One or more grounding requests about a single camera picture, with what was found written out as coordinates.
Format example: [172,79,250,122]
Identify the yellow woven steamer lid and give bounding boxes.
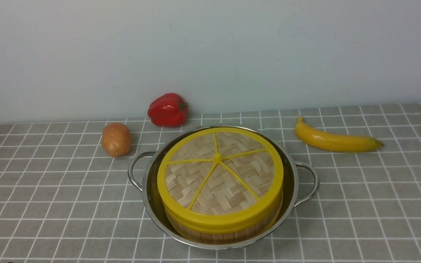
[157,126,284,231]

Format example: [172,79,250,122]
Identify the yellow bamboo steamer basket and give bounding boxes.
[165,193,284,244]

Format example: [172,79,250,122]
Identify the stainless steel pot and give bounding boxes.
[128,125,320,250]

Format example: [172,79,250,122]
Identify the red bell pepper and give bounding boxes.
[147,93,188,127]

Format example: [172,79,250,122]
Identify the brown potato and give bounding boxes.
[101,123,132,158]

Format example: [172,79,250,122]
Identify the yellow banana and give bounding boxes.
[295,116,384,153]

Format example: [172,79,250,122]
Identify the grey checked tablecloth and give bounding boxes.
[0,103,421,263]

